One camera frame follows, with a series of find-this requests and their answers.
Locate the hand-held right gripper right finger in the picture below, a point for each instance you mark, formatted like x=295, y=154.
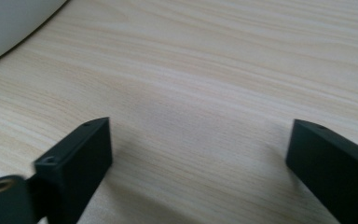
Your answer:
x=332, y=168

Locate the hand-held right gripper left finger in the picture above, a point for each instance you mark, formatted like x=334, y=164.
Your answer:
x=74, y=165

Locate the white round container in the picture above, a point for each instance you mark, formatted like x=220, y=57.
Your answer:
x=9, y=21

